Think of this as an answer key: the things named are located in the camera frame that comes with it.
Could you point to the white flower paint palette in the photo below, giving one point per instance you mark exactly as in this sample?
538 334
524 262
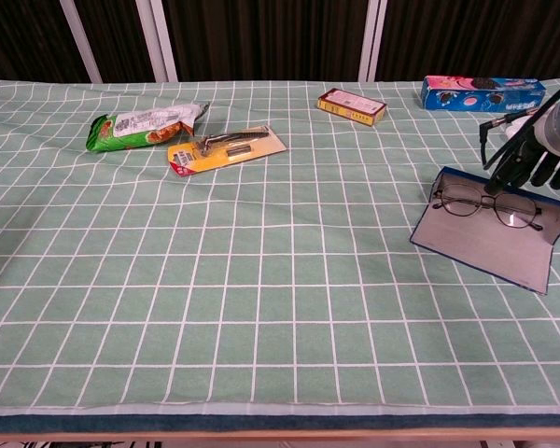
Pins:
518 129

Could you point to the small red yellow box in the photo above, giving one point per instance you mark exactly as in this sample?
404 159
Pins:
350 105

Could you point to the wire-frame eyeglasses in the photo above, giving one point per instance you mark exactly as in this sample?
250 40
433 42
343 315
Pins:
457 205

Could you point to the white frame post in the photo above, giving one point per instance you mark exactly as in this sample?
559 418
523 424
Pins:
81 42
156 37
372 37

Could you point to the green snack packet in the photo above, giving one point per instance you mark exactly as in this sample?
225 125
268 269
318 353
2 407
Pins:
130 133

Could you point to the black pleated curtain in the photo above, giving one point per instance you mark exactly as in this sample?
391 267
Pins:
261 37

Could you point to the dark blue glasses case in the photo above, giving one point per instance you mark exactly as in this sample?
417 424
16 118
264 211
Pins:
485 252

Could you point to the blue cookie box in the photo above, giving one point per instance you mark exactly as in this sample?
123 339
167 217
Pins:
476 100

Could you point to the dark blue felt underlay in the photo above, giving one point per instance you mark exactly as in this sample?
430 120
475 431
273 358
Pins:
261 423

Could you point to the green white grid tablecloth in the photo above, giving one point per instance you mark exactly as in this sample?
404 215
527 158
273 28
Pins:
214 303

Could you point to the razor on yellow card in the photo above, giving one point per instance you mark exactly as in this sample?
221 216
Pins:
205 158

